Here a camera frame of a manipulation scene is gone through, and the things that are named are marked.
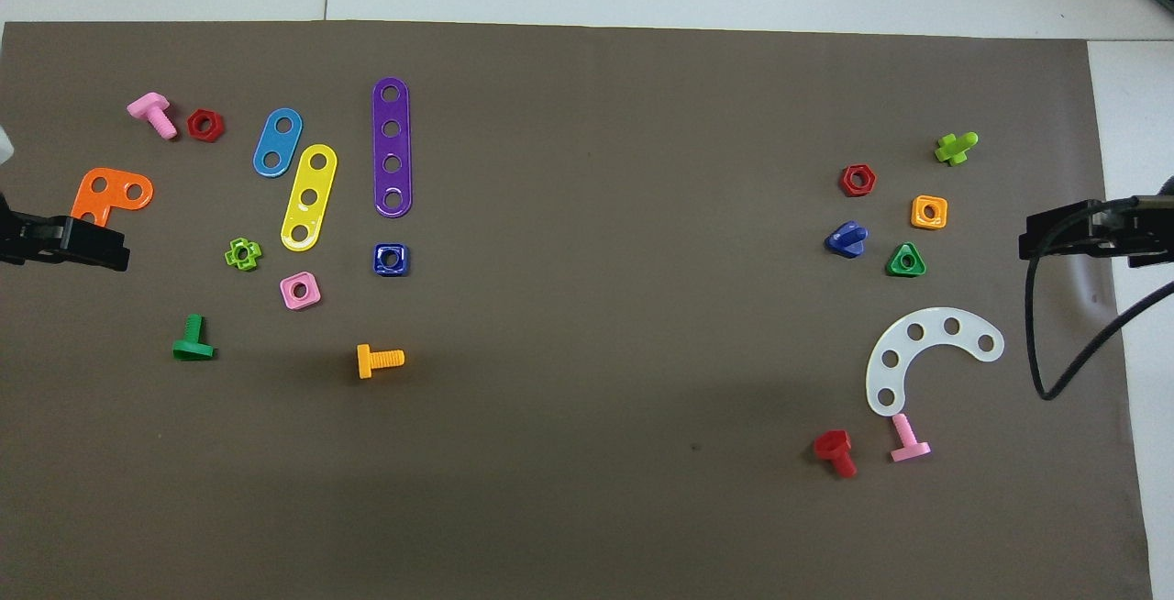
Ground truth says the red plastic screw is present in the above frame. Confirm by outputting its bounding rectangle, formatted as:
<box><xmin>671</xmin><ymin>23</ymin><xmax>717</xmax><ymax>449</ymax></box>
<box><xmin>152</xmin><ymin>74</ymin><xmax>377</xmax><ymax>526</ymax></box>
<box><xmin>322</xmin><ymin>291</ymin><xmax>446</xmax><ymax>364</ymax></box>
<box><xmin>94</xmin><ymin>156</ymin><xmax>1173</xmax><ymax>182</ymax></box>
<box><xmin>813</xmin><ymin>429</ymin><xmax>858</xmax><ymax>479</ymax></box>

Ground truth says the green triangular plastic nut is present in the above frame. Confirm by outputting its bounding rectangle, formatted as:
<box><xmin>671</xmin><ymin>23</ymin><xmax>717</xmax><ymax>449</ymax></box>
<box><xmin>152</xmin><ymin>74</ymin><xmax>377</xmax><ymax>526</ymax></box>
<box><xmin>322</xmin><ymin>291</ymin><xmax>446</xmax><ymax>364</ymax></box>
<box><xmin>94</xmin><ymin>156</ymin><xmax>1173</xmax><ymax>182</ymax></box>
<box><xmin>885</xmin><ymin>241</ymin><xmax>927</xmax><ymax>278</ymax></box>

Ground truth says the lime green plastic screw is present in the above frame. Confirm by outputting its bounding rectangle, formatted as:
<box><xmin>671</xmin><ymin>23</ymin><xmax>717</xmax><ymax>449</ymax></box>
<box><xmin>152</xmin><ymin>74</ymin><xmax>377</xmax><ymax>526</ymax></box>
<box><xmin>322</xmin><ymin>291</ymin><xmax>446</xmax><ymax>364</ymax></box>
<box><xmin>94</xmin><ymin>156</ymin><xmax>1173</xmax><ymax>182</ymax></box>
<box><xmin>934</xmin><ymin>131</ymin><xmax>980</xmax><ymax>167</ymax></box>

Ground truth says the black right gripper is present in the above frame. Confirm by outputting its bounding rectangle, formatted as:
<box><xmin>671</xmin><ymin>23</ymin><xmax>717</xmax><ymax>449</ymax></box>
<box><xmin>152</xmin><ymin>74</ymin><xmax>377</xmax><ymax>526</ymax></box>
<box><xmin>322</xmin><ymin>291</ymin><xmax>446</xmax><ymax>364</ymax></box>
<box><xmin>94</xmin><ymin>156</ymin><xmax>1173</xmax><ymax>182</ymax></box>
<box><xmin>1018</xmin><ymin>196</ymin><xmax>1174</xmax><ymax>269</ymax></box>

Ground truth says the purple four-hole plastic strip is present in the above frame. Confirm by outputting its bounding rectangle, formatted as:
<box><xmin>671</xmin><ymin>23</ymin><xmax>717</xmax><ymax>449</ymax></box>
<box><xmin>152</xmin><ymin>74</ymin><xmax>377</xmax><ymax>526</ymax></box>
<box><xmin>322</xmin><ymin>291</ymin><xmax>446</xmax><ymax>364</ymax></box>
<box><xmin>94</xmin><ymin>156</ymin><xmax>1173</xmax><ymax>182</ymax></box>
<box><xmin>371</xmin><ymin>77</ymin><xmax>414</xmax><ymax>218</ymax></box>

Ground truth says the yellow three-hole plastic strip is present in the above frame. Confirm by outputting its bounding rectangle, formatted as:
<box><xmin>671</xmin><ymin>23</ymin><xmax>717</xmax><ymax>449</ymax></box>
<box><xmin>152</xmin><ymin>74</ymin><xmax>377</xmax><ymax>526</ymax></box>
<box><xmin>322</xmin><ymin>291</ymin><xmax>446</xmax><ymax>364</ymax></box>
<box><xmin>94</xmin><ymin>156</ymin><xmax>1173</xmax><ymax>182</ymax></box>
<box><xmin>280</xmin><ymin>143</ymin><xmax>338</xmax><ymax>253</ymax></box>

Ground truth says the pink square plastic nut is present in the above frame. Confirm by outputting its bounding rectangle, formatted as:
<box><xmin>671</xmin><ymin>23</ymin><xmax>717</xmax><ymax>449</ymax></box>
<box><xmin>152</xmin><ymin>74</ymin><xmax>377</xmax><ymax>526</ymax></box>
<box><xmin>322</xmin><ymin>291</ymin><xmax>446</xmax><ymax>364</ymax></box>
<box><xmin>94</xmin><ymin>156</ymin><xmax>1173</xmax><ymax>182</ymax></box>
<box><xmin>279</xmin><ymin>272</ymin><xmax>323</xmax><ymax>311</ymax></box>

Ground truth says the pink plastic screw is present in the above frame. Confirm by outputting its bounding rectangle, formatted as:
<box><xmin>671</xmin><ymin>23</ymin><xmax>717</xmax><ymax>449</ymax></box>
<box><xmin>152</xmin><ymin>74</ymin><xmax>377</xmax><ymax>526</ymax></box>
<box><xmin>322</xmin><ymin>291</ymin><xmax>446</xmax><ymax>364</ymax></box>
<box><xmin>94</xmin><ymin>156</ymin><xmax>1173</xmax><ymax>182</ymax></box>
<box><xmin>126</xmin><ymin>92</ymin><xmax>179</xmax><ymax>141</ymax></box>
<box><xmin>889</xmin><ymin>413</ymin><xmax>932</xmax><ymax>464</ymax></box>

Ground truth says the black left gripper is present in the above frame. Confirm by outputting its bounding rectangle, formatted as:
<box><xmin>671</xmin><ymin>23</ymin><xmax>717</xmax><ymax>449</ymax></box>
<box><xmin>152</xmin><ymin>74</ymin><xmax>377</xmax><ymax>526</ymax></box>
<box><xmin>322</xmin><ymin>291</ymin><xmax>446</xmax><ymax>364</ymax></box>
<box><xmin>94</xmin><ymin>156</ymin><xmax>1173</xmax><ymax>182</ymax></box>
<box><xmin>0</xmin><ymin>192</ymin><xmax>130</xmax><ymax>272</ymax></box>

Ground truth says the blue two-hole plastic strip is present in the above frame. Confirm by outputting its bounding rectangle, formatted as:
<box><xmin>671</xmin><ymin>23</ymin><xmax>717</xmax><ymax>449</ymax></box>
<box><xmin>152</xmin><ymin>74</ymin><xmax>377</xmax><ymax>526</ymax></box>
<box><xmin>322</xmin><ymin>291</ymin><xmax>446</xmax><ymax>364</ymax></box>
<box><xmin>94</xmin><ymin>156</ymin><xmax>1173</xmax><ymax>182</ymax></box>
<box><xmin>252</xmin><ymin>107</ymin><xmax>304</xmax><ymax>179</ymax></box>

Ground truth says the brown table mat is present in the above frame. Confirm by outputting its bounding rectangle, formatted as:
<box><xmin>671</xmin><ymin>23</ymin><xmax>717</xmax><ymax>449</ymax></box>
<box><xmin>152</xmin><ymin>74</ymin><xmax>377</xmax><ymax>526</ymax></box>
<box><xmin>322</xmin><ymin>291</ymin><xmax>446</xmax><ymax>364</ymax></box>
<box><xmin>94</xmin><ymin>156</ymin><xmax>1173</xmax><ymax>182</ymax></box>
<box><xmin>0</xmin><ymin>20</ymin><xmax>1155</xmax><ymax>600</ymax></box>

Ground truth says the white curved five-hole strip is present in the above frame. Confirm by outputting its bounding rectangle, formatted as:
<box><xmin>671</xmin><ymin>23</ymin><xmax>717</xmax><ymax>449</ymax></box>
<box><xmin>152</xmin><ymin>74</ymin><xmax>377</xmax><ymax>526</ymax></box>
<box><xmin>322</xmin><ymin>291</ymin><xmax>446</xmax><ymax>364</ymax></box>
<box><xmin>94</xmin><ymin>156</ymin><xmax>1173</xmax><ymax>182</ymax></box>
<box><xmin>865</xmin><ymin>307</ymin><xmax>1006</xmax><ymax>418</ymax></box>

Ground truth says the blue plastic screw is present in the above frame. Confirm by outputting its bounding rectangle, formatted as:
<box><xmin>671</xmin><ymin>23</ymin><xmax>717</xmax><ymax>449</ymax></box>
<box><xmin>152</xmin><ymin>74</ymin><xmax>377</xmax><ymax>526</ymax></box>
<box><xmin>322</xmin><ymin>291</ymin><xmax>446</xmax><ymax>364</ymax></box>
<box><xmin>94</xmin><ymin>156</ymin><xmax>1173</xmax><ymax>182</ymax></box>
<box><xmin>824</xmin><ymin>220</ymin><xmax>869</xmax><ymax>260</ymax></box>

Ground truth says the orange angled plastic bracket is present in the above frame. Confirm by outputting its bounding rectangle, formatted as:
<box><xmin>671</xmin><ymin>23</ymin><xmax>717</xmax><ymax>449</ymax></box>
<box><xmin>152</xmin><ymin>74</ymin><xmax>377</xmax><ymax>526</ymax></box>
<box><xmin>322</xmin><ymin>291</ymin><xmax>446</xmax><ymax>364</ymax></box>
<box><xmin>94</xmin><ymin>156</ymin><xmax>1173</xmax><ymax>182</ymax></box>
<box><xmin>71</xmin><ymin>167</ymin><xmax>155</xmax><ymax>227</ymax></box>

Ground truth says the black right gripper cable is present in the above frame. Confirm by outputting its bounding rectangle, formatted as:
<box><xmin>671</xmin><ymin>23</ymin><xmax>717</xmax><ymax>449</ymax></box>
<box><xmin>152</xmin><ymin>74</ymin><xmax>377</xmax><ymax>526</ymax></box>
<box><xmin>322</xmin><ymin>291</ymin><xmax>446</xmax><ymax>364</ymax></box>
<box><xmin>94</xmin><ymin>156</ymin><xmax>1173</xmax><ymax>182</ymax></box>
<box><xmin>1024</xmin><ymin>199</ymin><xmax>1174</xmax><ymax>401</ymax></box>

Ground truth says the dark green plastic screw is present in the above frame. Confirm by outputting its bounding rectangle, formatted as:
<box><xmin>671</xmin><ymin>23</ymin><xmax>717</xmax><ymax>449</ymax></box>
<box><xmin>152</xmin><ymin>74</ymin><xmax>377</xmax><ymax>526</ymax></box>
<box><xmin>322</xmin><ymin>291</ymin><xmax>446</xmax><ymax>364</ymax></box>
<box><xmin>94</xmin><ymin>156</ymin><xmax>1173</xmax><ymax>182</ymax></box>
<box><xmin>172</xmin><ymin>313</ymin><xmax>216</xmax><ymax>362</ymax></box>

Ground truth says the orange plastic screw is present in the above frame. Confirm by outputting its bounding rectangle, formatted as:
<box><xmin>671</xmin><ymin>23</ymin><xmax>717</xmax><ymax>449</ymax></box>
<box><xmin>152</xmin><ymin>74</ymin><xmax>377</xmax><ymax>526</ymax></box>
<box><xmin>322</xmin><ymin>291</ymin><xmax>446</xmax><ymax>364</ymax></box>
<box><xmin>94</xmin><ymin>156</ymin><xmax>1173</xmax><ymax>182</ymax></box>
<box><xmin>356</xmin><ymin>343</ymin><xmax>405</xmax><ymax>380</ymax></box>

